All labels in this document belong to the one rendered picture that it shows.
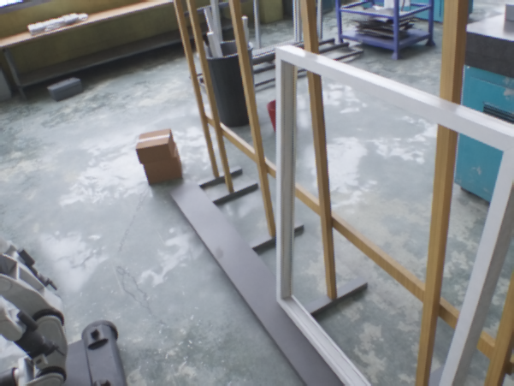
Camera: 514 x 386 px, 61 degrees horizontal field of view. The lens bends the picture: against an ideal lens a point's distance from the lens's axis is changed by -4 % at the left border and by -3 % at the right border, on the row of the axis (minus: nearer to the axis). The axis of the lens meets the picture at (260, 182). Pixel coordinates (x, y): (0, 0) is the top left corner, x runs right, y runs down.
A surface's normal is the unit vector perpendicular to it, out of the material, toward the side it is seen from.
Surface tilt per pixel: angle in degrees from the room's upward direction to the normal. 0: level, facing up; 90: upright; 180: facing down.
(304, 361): 0
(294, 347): 0
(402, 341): 0
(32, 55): 90
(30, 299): 90
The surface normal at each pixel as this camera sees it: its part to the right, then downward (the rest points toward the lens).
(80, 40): 0.47, 0.41
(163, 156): 0.09, 0.52
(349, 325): -0.15, -0.84
